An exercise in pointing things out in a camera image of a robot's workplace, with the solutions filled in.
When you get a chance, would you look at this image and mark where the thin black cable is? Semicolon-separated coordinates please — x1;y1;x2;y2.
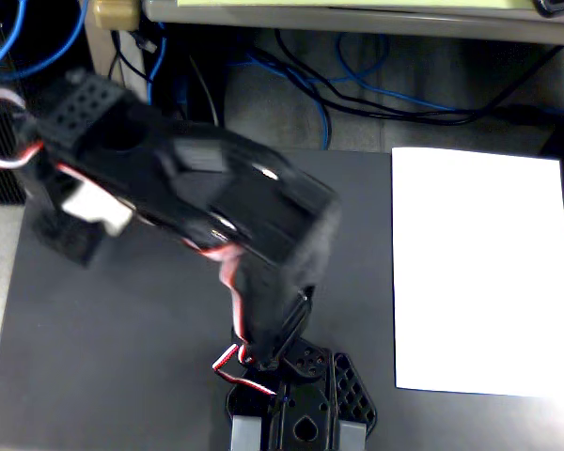
105;30;151;90

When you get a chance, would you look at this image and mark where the blue cable along leg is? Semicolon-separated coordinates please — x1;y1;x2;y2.
146;23;169;107

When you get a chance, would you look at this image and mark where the grey base clamp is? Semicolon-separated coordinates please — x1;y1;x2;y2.
230;415;264;451
337;420;368;451

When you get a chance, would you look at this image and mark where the short blue floor cable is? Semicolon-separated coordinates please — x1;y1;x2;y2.
305;88;334;151

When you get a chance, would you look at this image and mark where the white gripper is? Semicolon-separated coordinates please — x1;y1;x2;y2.
60;180;133;237

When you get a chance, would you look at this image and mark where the black foam cube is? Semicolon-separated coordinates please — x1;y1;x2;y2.
31;206;107;269

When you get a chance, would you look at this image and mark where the black object on desk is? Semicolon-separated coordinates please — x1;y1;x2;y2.
531;0;564;19

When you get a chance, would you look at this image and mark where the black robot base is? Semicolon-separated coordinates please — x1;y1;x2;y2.
225;335;378;451

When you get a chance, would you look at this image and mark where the grey cable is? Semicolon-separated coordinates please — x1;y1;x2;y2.
187;55;223;128

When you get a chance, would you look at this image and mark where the blue looped cable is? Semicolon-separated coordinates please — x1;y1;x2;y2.
0;0;90;80

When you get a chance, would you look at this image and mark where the beige desk leg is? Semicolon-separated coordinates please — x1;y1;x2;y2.
84;0;154;104

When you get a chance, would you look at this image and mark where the white paper sheet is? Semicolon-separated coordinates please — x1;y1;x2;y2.
391;147;564;400

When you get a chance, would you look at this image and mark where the black floor cable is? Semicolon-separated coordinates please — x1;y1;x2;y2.
273;28;564;117
251;49;541;127

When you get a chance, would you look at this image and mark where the beige plastic cap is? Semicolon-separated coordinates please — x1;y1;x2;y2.
92;0;141;31

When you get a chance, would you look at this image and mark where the black work board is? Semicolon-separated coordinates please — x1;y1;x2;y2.
0;140;564;451

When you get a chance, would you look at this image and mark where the long blue floor cable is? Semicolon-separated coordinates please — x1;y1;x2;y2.
229;31;564;117

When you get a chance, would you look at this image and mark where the red white servo wire loop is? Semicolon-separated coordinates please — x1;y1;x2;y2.
0;140;44;170
0;88;27;114

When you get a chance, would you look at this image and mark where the grey desk edge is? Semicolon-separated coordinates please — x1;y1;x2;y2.
143;0;564;47

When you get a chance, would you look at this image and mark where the red white black servo wire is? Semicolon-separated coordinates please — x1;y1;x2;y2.
211;234;283;397

